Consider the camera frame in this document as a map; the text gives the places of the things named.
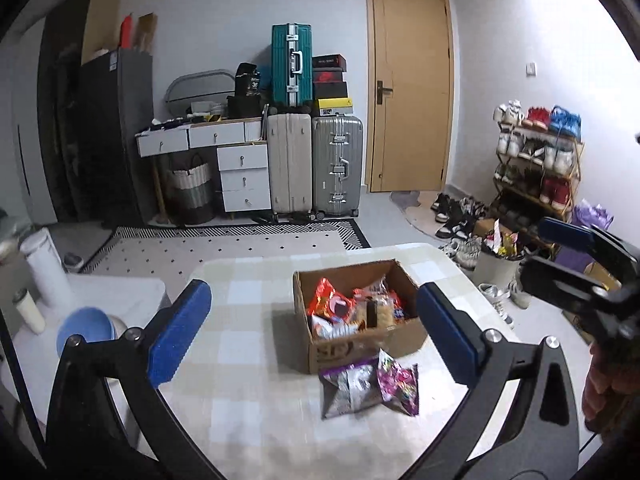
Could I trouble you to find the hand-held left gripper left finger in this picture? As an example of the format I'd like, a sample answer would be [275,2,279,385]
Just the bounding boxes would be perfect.
[44,279,227,480]

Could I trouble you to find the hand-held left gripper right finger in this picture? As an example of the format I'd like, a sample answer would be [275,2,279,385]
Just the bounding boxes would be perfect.
[404,281,584,480]

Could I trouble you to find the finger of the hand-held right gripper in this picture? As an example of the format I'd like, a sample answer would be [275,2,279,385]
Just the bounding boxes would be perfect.
[539,216,640,272]
[517,254,624,311]

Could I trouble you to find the purple candy packet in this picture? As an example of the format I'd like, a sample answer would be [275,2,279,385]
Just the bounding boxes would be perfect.
[376,348,421,418]

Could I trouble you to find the yellow cake packet dark strip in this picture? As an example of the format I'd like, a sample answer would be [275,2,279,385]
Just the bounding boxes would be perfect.
[364,291,397,332]

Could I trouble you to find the red chocolate wafer packet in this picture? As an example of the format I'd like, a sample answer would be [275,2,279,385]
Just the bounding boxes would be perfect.
[351,286,404,311]

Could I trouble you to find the golden bread packet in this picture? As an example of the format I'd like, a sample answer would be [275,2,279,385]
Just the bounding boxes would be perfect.
[348,304,369,334]

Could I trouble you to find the brown cardboard box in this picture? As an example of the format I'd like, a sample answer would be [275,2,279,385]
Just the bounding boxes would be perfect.
[292,258,429,375]

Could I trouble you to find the silver foil snack packet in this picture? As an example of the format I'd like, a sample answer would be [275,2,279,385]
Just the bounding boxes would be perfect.
[319,359,383,421]

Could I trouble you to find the white snack packet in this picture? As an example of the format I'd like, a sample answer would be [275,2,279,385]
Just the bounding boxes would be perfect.
[312,314,359,344]

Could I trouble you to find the red cookie packet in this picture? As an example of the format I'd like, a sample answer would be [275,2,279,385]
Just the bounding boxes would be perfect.
[307,277,357,324]

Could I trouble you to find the person's right hand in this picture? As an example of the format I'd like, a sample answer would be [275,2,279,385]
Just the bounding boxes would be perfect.
[581,342,640,434]

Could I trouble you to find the purple bag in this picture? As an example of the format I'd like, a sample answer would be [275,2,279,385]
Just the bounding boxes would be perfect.
[554,199,615,272]

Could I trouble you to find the bunch of snack wrappers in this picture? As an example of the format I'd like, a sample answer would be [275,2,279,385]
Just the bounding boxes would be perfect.
[481,218,524,262]

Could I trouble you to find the white trash bin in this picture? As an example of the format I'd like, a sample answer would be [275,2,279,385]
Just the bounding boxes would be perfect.
[471,247,524,287]

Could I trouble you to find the wooden shoe rack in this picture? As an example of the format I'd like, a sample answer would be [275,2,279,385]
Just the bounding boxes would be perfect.
[492,122,586,227]

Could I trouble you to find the white side table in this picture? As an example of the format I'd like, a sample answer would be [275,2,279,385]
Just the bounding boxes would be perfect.
[0,275,169,443]

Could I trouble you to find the rows of shelved shoes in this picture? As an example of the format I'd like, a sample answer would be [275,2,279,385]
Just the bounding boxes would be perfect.
[492,99,584,222]

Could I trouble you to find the blue plastic basin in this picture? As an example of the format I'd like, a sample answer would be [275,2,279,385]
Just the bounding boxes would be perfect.
[55,307,119,359]

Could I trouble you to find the black white patterned rug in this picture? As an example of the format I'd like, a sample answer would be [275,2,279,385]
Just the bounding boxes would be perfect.
[79,217,372,277]

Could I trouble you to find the pile of sneakers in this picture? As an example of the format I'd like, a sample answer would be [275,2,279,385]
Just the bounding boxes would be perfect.
[429,192,532,329]

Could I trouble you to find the beige round doormat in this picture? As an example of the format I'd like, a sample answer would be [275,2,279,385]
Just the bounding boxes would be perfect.
[401,192,452,234]

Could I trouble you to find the grey cloud-shaped doormat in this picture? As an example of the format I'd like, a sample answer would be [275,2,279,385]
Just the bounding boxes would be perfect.
[389,189,422,209]

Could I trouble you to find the woven laundry basket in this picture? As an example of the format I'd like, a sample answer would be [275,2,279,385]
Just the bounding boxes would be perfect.
[164,152,215,225]

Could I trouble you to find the white cylindrical bin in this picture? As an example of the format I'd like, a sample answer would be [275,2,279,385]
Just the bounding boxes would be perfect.
[19,227,74,309]

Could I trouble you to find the white thermos bottle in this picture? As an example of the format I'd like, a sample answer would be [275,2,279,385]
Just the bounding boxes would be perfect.
[12,287,47,335]

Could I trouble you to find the white desk with drawers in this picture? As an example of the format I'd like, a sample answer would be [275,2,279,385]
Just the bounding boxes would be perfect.
[134,117,274,217]

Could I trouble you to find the dark grey refrigerator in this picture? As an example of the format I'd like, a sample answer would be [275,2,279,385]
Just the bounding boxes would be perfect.
[77,49,155,229]

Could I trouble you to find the grey suitcase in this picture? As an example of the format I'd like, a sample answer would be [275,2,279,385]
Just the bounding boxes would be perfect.
[312,114,365,219]

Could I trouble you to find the beige suitcase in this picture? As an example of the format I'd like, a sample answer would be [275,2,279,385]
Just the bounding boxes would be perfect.
[266,112,315,222]

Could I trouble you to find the wooden door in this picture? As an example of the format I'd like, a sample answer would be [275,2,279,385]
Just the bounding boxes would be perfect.
[363,0,455,194]

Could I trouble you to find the black storage box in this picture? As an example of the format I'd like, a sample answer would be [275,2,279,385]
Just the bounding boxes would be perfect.
[226,93,269,120]

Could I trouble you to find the grey oval panel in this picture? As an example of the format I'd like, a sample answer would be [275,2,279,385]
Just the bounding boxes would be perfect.
[164,69,236,116]

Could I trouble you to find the dark wardrobe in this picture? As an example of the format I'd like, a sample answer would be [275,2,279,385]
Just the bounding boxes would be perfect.
[37,0,122,224]

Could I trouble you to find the yellow black shoe box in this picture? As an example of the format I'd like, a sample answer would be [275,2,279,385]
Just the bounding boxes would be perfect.
[312,98,355,117]

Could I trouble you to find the black gift bag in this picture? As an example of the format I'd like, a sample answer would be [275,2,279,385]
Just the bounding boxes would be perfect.
[233,62,262,97]

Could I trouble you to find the plain black shoe box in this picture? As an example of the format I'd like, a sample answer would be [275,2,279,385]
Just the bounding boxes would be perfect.
[312,82,349,102]

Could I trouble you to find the black shoe box red label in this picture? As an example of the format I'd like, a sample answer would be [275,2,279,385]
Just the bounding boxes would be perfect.
[312,54,347,72]

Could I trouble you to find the teal suitcase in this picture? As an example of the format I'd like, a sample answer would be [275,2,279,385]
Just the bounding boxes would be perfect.
[271,23,315,108]

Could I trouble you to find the brown paper bag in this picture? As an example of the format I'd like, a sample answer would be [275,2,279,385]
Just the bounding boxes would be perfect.
[135,12,159,55]

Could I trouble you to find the red bag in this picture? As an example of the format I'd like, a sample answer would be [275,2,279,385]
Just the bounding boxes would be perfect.
[118,12,136,51]

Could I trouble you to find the flat cardboard sheet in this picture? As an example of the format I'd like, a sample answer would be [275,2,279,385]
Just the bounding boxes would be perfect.
[80,0,122,66]

